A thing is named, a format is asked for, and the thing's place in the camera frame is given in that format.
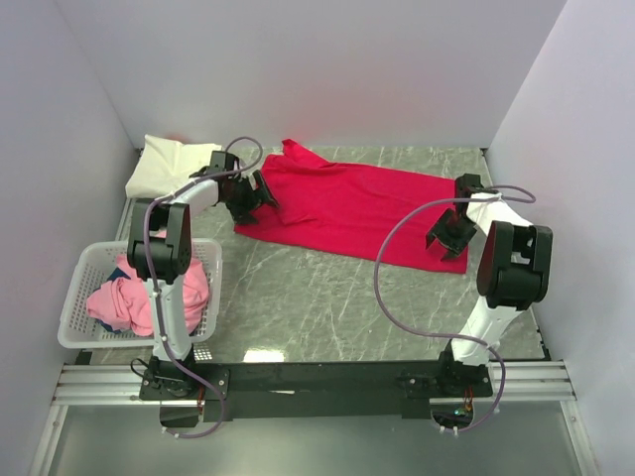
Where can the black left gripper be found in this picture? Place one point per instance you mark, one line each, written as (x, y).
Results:
(242, 214)

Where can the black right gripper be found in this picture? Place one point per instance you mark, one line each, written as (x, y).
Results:
(453, 246)

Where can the red t shirt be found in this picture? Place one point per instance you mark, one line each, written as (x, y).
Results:
(354, 210)

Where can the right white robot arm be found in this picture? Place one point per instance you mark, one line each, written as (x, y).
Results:
(513, 273)

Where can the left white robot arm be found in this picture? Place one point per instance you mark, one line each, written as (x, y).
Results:
(160, 252)

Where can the folded cream t shirt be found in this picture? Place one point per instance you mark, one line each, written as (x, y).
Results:
(166, 165)

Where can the pink t shirt in basket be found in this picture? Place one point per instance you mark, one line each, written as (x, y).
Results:
(124, 304)

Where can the black base beam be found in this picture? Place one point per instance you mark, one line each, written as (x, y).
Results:
(330, 389)

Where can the aluminium rail frame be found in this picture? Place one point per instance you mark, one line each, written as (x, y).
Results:
(112, 385)

